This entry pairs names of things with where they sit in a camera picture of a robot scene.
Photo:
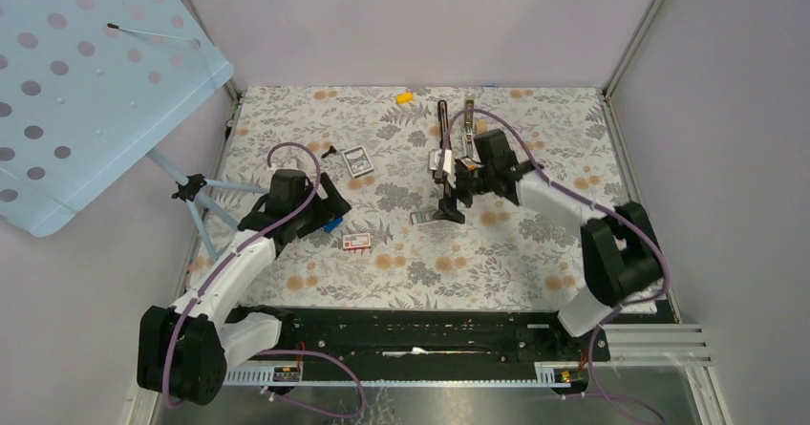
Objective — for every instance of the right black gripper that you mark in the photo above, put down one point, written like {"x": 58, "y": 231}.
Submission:
{"x": 448, "y": 204}

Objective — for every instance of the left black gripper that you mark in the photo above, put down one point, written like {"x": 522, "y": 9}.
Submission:
{"x": 333, "y": 203}

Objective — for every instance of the white beige stapler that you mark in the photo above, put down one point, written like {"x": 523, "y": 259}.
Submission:
{"x": 469, "y": 128}

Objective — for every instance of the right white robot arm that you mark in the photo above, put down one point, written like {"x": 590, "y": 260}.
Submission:
{"x": 618, "y": 245}

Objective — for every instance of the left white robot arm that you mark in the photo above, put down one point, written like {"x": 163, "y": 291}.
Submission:
{"x": 186, "y": 349}

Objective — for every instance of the floral table mat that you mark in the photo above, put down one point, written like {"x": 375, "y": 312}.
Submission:
{"x": 503, "y": 257}

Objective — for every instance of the blue yellow toy car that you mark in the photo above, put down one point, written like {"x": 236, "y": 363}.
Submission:
{"x": 332, "y": 225}

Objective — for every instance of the black small clip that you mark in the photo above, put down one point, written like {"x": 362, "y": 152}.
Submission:
{"x": 331, "y": 151}

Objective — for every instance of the blue playing card box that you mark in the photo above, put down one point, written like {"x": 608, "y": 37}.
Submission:
{"x": 358, "y": 161}

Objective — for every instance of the yellow small block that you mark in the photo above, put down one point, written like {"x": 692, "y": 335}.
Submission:
{"x": 404, "y": 98}

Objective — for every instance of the blue perforated stand panel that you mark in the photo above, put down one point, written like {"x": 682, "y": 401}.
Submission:
{"x": 89, "y": 87}

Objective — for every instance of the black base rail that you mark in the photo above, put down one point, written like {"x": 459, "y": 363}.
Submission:
{"x": 430, "y": 345}

